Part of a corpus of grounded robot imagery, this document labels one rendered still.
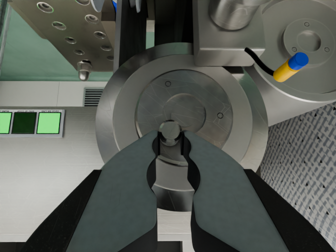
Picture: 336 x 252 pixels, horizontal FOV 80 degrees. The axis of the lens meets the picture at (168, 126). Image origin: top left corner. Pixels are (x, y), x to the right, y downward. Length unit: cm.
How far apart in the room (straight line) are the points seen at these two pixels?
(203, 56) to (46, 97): 332
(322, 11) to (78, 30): 39
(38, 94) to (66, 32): 307
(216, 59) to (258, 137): 7
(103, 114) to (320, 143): 26
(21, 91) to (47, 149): 313
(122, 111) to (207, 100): 7
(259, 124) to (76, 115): 46
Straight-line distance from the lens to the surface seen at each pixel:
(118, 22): 23
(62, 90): 338
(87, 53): 54
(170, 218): 51
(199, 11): 18
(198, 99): 16
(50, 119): 57
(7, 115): 64
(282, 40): 23
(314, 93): 22
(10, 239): 63
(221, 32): 17
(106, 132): 18
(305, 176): 34
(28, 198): 59
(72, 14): 43
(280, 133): 39
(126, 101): 17
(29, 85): 365
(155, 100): 16
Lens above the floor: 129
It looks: 11 degrees down
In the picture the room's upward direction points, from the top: 180 degrees clockwise
